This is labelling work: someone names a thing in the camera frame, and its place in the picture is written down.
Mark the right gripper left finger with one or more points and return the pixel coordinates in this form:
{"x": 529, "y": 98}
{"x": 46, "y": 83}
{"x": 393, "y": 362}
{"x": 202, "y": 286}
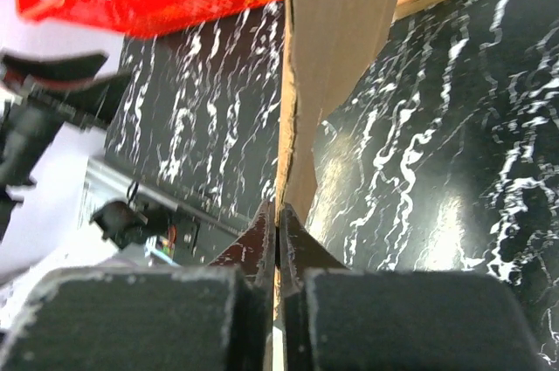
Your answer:
{"x": 253, "y": 252}

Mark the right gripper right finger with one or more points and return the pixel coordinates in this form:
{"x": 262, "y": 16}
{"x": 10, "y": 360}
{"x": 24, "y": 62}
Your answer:
{"x": 299, "y": 251}

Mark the brown cardboard box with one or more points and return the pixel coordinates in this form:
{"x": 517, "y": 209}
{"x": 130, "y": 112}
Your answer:
{"x": 329, "y": 44}

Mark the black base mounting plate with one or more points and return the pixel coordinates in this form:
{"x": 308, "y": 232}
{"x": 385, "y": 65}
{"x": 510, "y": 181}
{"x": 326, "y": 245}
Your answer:
{"x": 186, "y": 229}

